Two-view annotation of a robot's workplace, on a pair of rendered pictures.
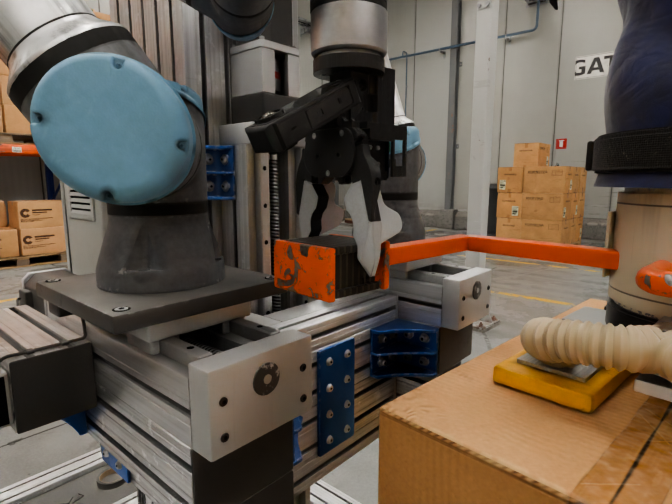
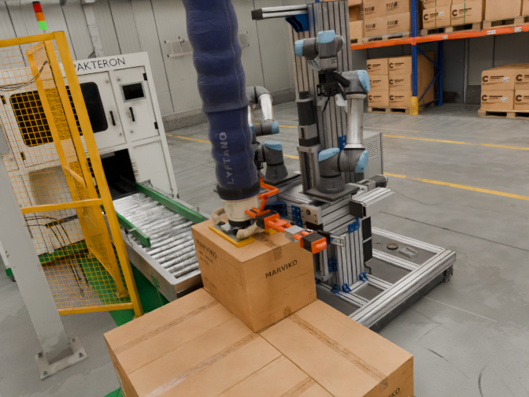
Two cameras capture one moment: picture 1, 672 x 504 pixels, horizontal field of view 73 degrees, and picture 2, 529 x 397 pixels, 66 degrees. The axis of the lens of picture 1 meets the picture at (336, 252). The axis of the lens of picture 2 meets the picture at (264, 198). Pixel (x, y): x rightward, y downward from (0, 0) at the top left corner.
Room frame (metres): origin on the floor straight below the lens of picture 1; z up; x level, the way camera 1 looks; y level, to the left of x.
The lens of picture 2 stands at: (1.07, -2.34, 1.85)
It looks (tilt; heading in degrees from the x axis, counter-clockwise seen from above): 20 degrees down; 103
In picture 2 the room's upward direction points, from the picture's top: 8 degrees counter-clockwise
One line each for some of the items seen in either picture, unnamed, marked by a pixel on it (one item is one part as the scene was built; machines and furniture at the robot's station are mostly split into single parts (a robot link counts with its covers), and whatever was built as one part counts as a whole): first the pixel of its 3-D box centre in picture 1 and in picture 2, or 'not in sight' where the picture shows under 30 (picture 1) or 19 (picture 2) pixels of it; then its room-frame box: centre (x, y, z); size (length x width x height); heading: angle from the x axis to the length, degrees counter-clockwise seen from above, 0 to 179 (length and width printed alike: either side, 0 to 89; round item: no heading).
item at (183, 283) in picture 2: not in sight; (223, 265); (0.22, -0.14, 0.58); 0.70 x 0.03 x 0.06; 46
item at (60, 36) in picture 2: not in sight; (53, 198); (-1.00, 0.03, 1.05); 0.87 x 0.10 x 2.10; 8
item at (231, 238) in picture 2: not in sight; (229, 230); (0.41, -0.46, 0.97); 0.34 x 0.10 x 0.05; 133
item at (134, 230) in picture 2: not in sight; (112, 217); (-1.07, 0.72, 0.60); 1.60 x 0.10 x 0.09; 136
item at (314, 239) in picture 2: not in sight; (312, 243); (0.89, -0.83, 1.07); 0.08 x 0.07 x 0.05; 133
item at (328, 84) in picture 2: not in sight; (328, 83); (0.98, -0.44, 1.66); 0.09 x 0.08 x 0.12; 49
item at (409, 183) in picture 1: (390, 158); (331, 161); (0.95, -0.11, 1.20); 0.13 x 0.12 x 0.14; 165
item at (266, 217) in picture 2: not in sight; (268, 219); (0.65, -0.57, 1.07); 0.10 x 0.08 x 0.06; 43
